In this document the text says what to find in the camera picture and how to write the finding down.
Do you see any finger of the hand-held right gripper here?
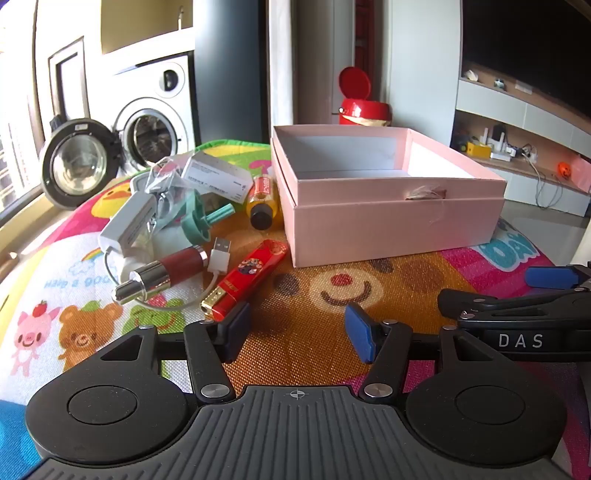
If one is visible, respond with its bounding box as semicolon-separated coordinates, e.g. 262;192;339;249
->
525;263;591;290
437;286;591;322

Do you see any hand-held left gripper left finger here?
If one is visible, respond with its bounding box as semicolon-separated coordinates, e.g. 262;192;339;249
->
99;302;252;403

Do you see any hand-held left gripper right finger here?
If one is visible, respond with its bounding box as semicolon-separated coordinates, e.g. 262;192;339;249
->
344;302;502;403

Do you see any red patterned stick gold end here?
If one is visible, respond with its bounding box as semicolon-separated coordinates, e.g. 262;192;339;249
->
200;239;290;322

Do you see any pink cardboard box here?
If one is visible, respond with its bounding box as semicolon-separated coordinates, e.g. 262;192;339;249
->
270;124;509;269

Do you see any yellow liquid bottle black cap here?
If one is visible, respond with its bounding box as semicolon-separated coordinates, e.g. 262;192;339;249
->
245;174;284;231

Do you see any white charger adapter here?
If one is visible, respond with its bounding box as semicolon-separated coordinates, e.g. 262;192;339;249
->
99;191;158;256

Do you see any colourful cartoon play mat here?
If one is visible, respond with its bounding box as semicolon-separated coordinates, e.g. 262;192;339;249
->
0;138;591;480

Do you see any red and silver metal cylinder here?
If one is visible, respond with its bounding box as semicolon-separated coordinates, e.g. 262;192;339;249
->
114;246;209;306

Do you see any pink paper sheet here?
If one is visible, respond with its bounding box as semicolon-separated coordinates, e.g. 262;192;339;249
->
570;154;591;195

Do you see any teal plastic piece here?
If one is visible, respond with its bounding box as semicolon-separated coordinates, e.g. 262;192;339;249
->
179;191;237;244

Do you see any white router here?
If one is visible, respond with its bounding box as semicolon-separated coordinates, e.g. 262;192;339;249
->
475;126;517;162

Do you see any clear plastic bag white label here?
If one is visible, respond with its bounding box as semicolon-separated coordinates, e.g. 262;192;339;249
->
142;154;253;228

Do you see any red trash can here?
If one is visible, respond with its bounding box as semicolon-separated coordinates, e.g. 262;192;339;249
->
337;65;394;127

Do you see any round washing machine door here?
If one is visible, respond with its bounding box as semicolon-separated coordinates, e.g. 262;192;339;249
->
39;117;124;211

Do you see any white washing machine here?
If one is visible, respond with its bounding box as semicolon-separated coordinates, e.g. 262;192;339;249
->
102;48;200;169

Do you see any black television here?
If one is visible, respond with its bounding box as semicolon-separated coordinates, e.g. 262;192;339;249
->
462;0;591;121

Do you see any framed cabinet door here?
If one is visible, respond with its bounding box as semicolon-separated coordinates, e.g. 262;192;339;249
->
47;36;92;121

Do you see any white usb cable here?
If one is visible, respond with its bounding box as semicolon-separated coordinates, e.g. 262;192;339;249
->
103;237;235;311

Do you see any white power cable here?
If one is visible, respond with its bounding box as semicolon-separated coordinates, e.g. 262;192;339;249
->
521;144;565;209

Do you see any white wall cabinet unit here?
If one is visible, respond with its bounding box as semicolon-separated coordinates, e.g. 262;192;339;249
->
450;60;591;217

